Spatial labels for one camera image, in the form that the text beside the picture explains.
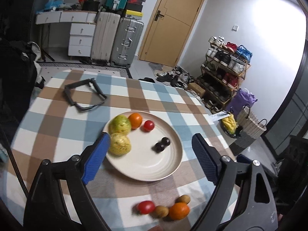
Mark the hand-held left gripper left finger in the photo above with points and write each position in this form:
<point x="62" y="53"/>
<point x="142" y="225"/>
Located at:
<point x="96" y="158"/>

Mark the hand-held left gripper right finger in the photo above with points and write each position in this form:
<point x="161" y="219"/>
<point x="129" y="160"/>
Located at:
<point x="205" y="159"/>

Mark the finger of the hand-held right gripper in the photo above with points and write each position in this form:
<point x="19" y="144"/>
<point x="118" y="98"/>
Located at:
<point x="243" y="158"/>

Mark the yellow bumpy fruit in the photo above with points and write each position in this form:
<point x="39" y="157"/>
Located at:
<point x="119" y="144"/>

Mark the yellow-green guava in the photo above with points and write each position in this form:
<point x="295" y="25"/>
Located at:
<point x="119" y="124"/>

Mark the dark purple plum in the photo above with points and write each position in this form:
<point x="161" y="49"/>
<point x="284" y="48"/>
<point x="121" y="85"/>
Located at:
<point x="165" y="141"/>
<point x="158" y="148"/>

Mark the cream round plate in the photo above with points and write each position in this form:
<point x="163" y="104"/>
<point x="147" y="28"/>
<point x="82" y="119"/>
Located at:
<point x="149" y="158"/>

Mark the orange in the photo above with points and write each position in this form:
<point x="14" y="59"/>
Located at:
<point x="135" y="120"/>
<point x="179" y="210"/>

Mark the red tomato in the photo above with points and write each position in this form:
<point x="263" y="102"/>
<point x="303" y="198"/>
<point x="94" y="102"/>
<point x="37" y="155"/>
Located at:
<point x="149" y="125"/>
<point x="146" y="207"/>

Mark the white waste bin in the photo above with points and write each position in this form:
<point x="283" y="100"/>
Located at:
<point x="234" y="134"/>

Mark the woven two-tone basket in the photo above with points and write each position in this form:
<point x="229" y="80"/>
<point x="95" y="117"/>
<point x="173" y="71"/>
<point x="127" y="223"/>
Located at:
<point x="251" y="125"/>

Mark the yellow plastic bag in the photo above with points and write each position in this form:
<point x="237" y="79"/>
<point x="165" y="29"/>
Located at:
<point x="229" y="124"/>

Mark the brown kiwi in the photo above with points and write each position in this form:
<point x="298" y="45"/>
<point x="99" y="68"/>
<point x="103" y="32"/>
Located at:
<point x="161" y="211"/>
<point x="184" y="199"/>

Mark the purple bag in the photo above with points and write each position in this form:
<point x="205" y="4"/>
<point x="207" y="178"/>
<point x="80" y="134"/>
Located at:
<point x="240" y="101"/>

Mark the dark glass door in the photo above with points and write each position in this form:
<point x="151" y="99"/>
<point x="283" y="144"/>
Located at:
<point x="288" y="115"/>

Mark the small cardboard box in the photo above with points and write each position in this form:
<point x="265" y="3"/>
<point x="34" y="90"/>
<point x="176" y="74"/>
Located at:
<point x="196" y="89"/>

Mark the pile of dark shoes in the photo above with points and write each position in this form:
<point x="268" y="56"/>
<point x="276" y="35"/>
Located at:
<point x="173" y="75"/>

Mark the black and white striped rug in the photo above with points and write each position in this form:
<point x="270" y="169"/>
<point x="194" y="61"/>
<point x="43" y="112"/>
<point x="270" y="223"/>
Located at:
<point x="84" y="66"/>

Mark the wooden shoe rack with shoes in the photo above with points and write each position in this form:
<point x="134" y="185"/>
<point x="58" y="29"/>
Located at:
<point x="223" y="57"/>

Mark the grey door mat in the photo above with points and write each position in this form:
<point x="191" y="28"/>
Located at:
<point x="155" y="66"/>

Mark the black jacket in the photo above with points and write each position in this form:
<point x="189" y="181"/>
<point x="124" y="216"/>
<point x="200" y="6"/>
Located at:
<point x="16" y="89"/>

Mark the white desk with drawers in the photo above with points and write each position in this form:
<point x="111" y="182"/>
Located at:
<point x="80" y="39"/>

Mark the silver suitcase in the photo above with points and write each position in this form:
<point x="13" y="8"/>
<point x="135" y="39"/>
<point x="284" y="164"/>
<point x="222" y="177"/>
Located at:
<point x="126" y="42"/>

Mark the beige suitcase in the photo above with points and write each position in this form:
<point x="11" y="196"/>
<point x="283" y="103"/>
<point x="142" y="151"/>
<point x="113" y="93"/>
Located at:
<point x="104" y="37"/>

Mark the white cloth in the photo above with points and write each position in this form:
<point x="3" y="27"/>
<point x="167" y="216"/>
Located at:
<point x="33" y="50"/>

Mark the wooden door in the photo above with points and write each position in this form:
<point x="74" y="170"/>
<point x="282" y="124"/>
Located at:
<point x="173" y="21"/>

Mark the black storage box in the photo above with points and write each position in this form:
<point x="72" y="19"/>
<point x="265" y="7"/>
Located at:
<point x="91" y="5"/>

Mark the plain black shoe box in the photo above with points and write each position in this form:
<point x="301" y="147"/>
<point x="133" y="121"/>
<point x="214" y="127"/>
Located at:
<point x="133" y="8"/>

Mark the blue plastic bag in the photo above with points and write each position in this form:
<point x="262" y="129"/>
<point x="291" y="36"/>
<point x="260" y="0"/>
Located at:
<point x="53" y="4"/>

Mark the red and black shoe box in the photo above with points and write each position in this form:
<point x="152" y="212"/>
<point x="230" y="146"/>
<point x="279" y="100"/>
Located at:
<point x="135" y="2"/>

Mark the white light switch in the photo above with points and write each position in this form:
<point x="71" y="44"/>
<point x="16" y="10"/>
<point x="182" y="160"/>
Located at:
<point x="235" y="28"/>

